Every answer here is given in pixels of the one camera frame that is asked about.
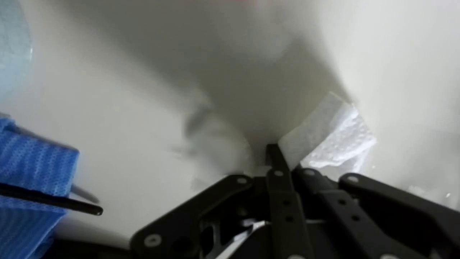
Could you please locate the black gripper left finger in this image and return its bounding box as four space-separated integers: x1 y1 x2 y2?
129 143 313 259

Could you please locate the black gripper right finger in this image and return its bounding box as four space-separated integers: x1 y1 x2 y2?
290 164 460 259

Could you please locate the thin black rod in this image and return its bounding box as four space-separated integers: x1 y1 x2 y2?
0 182 105 217

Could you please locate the blue cloth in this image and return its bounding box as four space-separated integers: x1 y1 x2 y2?
0 117 80 259

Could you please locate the light teal cup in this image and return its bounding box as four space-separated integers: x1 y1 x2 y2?
0 0 34 100

